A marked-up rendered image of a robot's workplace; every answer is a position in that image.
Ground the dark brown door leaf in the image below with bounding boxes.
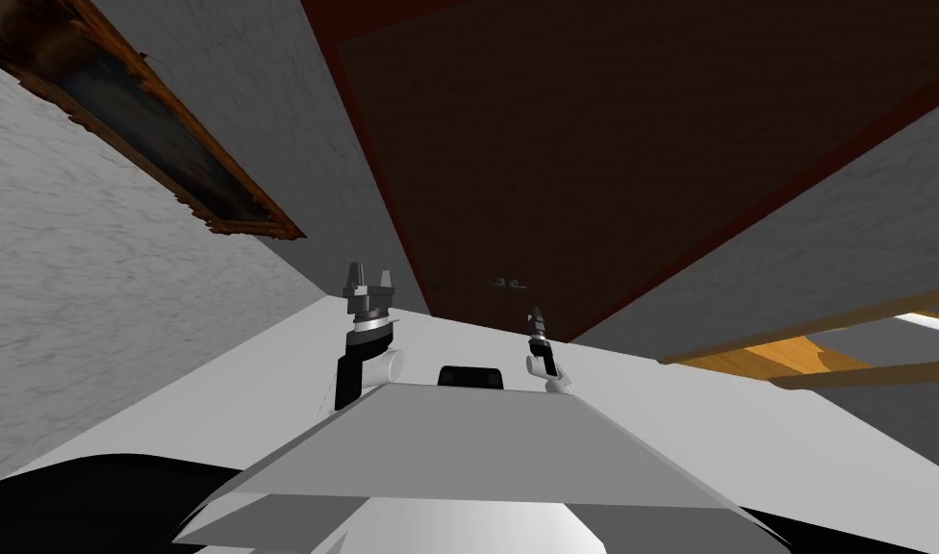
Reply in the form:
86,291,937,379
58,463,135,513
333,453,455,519
299,0,939,344

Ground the light wooden frame furniture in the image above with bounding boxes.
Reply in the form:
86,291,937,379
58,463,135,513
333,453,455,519
657,284,939,394

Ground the brown framed wall picture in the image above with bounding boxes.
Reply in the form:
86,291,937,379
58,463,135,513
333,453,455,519
0,0,309,242

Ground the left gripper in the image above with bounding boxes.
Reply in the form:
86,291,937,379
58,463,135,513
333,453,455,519
342,262,398,317

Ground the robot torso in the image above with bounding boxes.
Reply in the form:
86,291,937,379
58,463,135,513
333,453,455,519
172,365,796,554

